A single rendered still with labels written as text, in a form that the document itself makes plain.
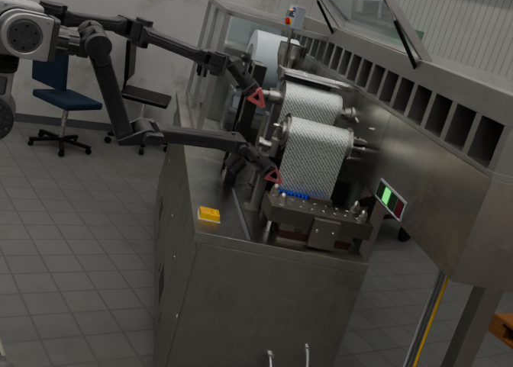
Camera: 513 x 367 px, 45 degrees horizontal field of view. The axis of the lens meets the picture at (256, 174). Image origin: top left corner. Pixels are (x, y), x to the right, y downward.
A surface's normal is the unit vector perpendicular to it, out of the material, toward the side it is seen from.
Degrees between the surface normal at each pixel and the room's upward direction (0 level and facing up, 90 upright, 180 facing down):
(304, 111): 92
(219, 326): 90
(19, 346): 0
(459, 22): 90
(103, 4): 90
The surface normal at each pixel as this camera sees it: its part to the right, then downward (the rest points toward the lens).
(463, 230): -0.95, -0.21
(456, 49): -0.81, -0.06
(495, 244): 0.15, 0.32
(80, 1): 0.52, 0.38
